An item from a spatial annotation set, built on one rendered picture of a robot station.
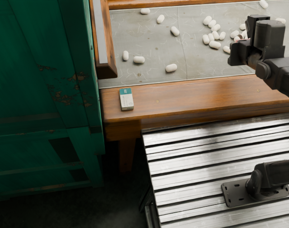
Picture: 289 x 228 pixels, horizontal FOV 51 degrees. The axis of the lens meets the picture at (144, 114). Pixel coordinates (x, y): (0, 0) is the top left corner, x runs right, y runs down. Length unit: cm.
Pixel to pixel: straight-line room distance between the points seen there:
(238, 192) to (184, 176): 16
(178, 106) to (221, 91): 15
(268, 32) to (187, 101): 29
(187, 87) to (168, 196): 32
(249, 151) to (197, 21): 48
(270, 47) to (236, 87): 23
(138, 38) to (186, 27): 17
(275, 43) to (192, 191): 46
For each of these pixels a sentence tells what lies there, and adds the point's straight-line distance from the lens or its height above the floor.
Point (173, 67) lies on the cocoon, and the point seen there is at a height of 76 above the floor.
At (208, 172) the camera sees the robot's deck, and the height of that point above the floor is 67.
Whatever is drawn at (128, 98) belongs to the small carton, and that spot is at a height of 78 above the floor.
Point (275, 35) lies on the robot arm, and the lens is 78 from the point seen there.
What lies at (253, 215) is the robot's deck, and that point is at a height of 67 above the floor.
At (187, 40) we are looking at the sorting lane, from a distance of 105.
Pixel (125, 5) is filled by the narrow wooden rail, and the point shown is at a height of 76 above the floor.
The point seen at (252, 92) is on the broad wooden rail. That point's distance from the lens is 97.
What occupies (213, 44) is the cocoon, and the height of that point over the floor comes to 76.
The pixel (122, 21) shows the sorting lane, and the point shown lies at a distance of 107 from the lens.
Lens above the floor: 155
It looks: 66 degrees down
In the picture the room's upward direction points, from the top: 11 degrees clockwise
